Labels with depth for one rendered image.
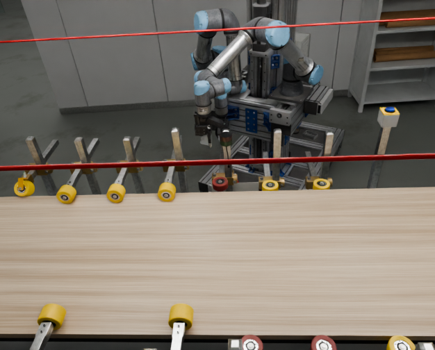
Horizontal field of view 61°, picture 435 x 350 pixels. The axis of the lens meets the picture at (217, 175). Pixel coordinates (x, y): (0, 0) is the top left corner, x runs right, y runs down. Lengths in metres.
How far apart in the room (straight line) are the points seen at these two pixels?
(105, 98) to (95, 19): 0.93
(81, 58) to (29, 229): 3.08
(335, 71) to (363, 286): 3.54
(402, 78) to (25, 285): 4.48
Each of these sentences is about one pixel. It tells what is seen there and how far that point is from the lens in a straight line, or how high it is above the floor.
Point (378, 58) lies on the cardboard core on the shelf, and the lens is 4.49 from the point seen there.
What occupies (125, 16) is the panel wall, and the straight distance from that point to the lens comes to 4.43.
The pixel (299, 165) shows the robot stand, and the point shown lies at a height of 0.23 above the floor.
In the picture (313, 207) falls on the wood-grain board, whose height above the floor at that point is 0.90.
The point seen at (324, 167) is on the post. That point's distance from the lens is 1.97.
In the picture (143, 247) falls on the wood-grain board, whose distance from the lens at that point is 1.62.
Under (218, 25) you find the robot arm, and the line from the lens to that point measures 2.16.
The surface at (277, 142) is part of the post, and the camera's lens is 1.85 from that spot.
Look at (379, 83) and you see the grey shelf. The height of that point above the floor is 0.14.
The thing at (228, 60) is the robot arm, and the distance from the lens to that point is 1.99.
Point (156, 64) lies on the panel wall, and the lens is 4.53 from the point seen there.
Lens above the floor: 2.06
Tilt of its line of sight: 37 degrees down
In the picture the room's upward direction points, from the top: 5 degrees counter-clockwise
